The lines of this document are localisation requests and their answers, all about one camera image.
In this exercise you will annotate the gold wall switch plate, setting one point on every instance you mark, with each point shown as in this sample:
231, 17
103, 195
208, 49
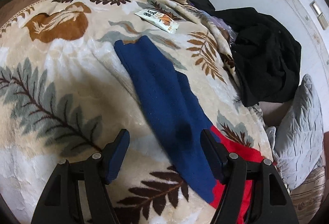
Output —
319, 14

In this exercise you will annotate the grey quilted pillow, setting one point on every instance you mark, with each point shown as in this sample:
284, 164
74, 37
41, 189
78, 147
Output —
297, 143

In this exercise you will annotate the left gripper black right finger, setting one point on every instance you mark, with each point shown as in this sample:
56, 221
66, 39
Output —
253, 191

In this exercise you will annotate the black clothing pile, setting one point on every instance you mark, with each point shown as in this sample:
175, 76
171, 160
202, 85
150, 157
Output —
267, 58

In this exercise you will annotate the red and blue knit sweater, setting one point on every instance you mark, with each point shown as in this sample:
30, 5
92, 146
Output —
177, 119

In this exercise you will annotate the brown striped patterned quilt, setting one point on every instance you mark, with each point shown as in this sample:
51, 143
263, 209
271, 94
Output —
307, 198

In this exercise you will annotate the purple cloth under black pile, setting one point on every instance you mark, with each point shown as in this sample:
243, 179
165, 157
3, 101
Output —
229, 34

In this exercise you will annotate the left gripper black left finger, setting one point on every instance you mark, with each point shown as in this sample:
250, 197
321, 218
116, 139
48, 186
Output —
76, 192

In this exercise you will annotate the small snack packet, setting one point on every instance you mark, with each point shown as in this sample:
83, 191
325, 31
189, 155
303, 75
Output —
158, 19

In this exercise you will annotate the cream leaf-print fleece blanket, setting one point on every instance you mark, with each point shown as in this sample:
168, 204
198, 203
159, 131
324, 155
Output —
65, 95

